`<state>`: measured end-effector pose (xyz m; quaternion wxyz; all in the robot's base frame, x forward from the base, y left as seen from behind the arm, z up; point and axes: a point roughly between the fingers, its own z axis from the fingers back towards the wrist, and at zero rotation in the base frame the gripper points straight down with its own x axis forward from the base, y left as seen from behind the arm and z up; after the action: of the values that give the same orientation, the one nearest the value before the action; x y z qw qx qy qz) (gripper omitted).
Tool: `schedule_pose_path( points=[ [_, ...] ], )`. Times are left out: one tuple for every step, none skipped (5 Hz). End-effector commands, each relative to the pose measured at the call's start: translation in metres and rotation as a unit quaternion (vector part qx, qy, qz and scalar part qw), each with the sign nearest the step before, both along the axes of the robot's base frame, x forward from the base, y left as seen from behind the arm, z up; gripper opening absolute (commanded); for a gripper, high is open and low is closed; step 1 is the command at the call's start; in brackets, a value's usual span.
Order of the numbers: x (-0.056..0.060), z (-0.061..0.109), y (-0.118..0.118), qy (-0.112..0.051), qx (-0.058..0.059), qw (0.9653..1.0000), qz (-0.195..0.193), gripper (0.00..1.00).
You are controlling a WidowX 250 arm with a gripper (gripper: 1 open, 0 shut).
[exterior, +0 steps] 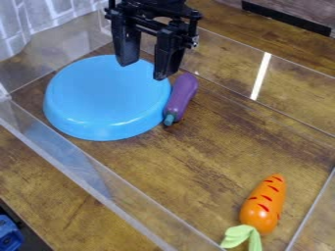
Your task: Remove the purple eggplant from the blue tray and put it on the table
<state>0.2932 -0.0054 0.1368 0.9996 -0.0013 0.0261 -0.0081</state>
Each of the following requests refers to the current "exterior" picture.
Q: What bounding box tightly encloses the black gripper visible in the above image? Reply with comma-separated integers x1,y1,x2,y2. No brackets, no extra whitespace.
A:
104,0,202,80

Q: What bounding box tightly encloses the black bar in background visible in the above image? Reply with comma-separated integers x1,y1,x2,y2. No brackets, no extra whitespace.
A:
240,0,331,37

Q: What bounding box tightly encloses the blue upturned tray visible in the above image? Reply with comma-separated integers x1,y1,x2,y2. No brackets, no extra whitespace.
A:
42,55,170,141

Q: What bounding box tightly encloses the orange toy carrot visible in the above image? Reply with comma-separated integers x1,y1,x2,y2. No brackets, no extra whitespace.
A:
220,174,287,251

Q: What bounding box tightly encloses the purple toy eggplant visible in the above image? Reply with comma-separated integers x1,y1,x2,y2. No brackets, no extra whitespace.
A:
164,73,198,126

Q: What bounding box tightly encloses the blue object at corner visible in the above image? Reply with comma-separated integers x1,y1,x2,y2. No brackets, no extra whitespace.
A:
0,215,24,251

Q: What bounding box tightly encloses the clear acrylic enclosure wall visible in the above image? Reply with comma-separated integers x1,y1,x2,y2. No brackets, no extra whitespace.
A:
0,0,335,251

